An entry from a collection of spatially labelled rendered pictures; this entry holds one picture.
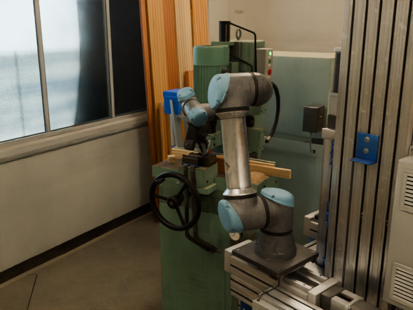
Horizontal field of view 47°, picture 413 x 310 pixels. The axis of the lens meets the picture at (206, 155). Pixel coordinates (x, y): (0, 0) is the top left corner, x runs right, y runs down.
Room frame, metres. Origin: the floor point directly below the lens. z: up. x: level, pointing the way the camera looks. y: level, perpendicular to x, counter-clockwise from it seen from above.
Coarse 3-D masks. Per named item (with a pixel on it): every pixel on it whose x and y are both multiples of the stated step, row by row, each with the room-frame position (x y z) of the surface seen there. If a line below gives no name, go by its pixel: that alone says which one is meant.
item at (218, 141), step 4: (216, 132) 2.38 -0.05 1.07; (220, 132) 2.39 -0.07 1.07; (208, 136) 2.32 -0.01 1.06; (212, 136) 2.31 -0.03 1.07; (216, 136) 2.35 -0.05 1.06; (220, 136) 2.38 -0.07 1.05; (212, 140) 2.31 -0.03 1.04; (216, 140) 2.35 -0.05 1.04; (220, 140) 2.38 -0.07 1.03; (212, 144) 2.31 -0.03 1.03; (216, 144) 2.35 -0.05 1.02; (220, 144) 2.38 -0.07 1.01; (208, 148) 2.32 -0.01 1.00; (212, 148) 2.31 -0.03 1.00
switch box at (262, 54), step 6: (264, 48) 2.60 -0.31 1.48; (270, 48) 2.60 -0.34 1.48; (258, 54) 2.54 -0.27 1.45; (264, 54) 2.52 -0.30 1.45; (258, 60) 2.54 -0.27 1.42; (264, 60) 2.52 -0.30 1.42; (258, 66) 2.54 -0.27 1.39; (264, 66) 2.52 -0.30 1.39; (270, 66) 2.58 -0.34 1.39; (258, 72) 2.54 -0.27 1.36; (264, 72) 2.52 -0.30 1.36; (270, 78) 2.59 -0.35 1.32
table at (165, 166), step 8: (176, 160) 2.46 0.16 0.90; (152, 168) 2.36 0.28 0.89; (160, 168) 2.33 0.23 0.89; (168, 168) 2.31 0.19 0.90; (176, 168) 2.31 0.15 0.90; (152, 176) 2.36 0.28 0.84; (216, 176) 2.18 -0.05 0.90; (224, 176) 2.18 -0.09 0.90; (272, 176) 2.20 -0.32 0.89; (176, 184) 2.17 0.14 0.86; (216, 184) 2.16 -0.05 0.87; (224, 184) 2.14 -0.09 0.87; (256, 184) 2.06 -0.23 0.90; (264, 184) 2.12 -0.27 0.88; (272, 184) 2.21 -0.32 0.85; (200, 192) 2.10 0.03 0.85; (208, 192) 2.09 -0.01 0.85
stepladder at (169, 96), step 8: (168, 96) 3.22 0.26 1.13; (176, 96) 3.19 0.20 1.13; (168, 104) 3.21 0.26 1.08; (176, 104) 3.17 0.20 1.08; (168, 112) 3.21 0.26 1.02; (176, 112) 3.17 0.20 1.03; (176, 120) 3.19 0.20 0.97; (184, 120) 3.21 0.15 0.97; (176, 128) 3.17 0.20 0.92; (184, 128) 3.32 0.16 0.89; (176, 136) 3.16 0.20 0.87; (176, 144) 3.16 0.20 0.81
